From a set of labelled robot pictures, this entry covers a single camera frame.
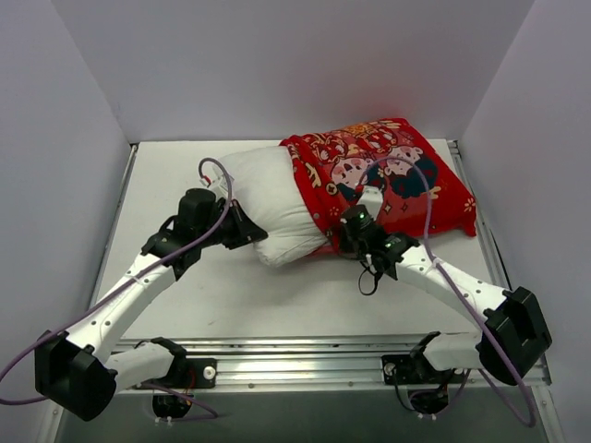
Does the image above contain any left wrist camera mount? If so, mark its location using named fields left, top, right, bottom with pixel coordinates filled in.
left=200, top=175, right=234, bottom=200

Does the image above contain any right side aluminium rail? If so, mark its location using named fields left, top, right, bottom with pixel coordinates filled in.
left=446, top=138, right=513, bottom=296

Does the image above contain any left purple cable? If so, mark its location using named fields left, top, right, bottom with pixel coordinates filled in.
left=0, top=157, right=235, bottom=422

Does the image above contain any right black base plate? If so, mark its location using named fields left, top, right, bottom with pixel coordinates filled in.
left=380, top=353, right=446, bottom=385

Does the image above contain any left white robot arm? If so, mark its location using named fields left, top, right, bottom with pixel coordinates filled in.
left=34, top=188, right=268, bottom=421

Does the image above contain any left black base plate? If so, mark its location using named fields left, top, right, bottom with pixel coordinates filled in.
left=168, top=357, right=218, bottom=389

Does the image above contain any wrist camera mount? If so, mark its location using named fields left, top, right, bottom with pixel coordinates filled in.
left=357, top=186, right=383, bottom=220
left=200, top=175, right=234, bottom=200

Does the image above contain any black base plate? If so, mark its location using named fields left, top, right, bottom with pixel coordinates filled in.
left=380, top=353, right=446, bottom=385
left=168, top=357, right=218, bottom=389

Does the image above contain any red printed pillowcase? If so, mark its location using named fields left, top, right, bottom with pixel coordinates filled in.
left=281, top=118, right=476, bottom=248

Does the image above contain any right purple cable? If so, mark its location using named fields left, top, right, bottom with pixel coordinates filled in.
left=357, top=155, right=537, bottom=428

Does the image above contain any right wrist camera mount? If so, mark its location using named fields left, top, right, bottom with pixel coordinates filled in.
left=357, top=186, right=383, bottom=220

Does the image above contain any white pillow insert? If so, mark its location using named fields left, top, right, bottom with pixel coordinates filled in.
left=219, top=146, right=328, bottom=268

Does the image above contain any purple cable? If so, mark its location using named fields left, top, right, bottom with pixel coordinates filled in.
left=357, top=155, right=537, bottom=428
left=0, top=157, right=235, bottom=422

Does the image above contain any aluminium front rail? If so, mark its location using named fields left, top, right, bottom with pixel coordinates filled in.
left=51, top=332, right=553, bottom=397

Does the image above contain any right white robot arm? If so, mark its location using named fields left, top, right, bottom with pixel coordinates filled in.
left=339, top=205, right=552, bottom=386

